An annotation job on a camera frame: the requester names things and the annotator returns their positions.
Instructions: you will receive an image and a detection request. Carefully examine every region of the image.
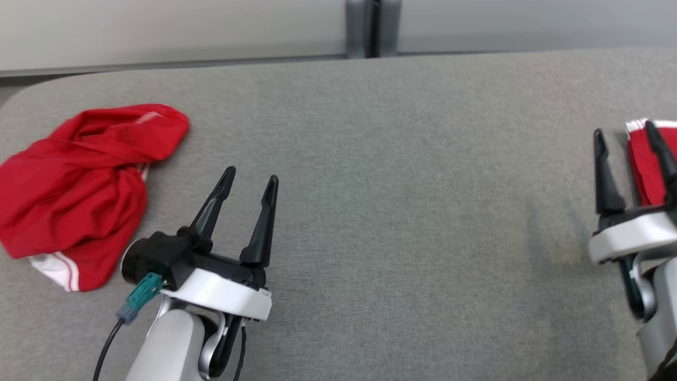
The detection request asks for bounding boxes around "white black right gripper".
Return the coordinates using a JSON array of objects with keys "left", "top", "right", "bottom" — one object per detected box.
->
[{"left": 588, "top": 121, "right": 677, "bottom": 265}]

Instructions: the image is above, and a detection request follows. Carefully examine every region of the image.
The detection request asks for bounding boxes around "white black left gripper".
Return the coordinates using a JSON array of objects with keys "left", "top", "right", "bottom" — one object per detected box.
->
[{"left": 161, "top": 166, "right": 279, "bottom": 321}]

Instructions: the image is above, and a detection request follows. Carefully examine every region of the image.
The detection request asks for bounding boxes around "red white basketball jersey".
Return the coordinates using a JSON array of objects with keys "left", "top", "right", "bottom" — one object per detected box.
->
[{"left": 626, "top": 119, "right": 677, "bottom": 207}]

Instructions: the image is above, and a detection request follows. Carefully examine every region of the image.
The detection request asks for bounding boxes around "plain red crumpled garment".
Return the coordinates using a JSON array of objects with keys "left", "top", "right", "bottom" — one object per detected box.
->
[{"left": 0, "top": 104, "right": 190, "bottom": 293}]

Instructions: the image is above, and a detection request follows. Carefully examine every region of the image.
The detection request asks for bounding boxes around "thin black cable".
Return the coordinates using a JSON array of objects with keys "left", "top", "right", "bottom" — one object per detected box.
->
[{"left": 233, "top": 324, "right": 248, "bottom": 381}]

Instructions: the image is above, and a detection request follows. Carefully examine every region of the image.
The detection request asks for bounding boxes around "black cable with teal connector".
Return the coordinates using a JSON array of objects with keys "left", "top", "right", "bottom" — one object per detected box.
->
[{"left": 93, "top": 273, "right": 163, "bottom": 381}]

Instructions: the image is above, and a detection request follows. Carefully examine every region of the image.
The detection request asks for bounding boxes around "grey metal partition post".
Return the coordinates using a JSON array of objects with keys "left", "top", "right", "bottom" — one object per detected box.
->
[{"left": 345, "top": 0, "right": 402, "bottom": 59}]

